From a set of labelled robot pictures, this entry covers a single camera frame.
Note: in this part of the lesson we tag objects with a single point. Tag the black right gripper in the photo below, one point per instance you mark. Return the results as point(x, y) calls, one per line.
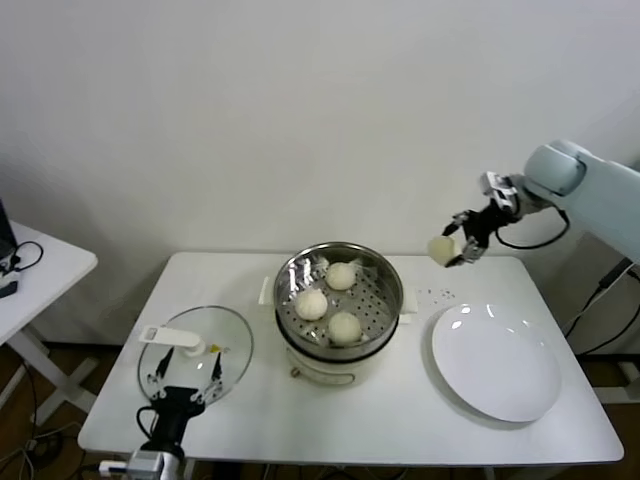
point(487, 220)

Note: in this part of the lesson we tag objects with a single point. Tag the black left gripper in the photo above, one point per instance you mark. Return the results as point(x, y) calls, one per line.
point(177, 405)

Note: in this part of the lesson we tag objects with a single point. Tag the white steamed baozi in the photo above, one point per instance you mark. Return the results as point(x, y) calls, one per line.
point(311, 305)
point(442, 250)
point(344, 327)
point(341, 276)

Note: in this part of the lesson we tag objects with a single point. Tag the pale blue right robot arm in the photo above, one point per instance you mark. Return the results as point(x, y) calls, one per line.
point(600, 190)

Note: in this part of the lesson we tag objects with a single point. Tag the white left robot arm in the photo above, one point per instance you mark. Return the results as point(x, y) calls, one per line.
point(172, 467)

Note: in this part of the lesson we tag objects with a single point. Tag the perforated stainless steamer basket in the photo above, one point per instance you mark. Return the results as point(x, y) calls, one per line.
point(375, 305)

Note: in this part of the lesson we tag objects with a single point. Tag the white oval plate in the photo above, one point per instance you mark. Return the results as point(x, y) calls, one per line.
point(500, 360)

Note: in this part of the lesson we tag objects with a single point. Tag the cream electric cooking pot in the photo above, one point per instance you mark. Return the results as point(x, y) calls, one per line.
point(340, 372)

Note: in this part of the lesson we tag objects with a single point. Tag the white side table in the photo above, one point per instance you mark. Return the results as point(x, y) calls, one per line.
point(50, 280)
point(617, 395)

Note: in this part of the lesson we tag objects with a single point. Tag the small black device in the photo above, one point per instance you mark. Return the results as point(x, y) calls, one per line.
point(8, 289)

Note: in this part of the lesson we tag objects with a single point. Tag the dark laptop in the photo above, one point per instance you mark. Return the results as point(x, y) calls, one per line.
point(6, 227)

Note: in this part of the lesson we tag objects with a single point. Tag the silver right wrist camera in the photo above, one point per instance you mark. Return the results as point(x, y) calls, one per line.
point(497, 187)

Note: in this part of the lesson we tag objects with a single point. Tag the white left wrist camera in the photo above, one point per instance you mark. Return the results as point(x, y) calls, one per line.
point(145, 462)

